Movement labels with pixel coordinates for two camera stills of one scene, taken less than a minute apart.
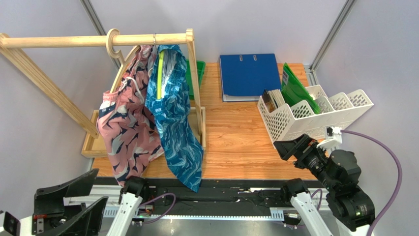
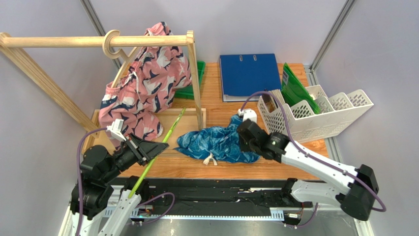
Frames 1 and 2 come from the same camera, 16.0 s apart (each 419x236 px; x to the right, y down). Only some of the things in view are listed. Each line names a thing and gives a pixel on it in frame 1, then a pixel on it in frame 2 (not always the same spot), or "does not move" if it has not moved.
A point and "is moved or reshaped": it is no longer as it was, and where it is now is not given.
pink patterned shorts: x=124 y=126 is moved or reshaped
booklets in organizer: x=273 y=99 does not move
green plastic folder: x=294 y=91 does not move
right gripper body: x=303 y=152 to x=245 y=131
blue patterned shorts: x=167 y=101 to x=213 y=143
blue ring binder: x=246 y=77 does not move
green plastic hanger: x=160 y=71 to x=170 y=131
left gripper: x=50 y=220 to x=151 y=148
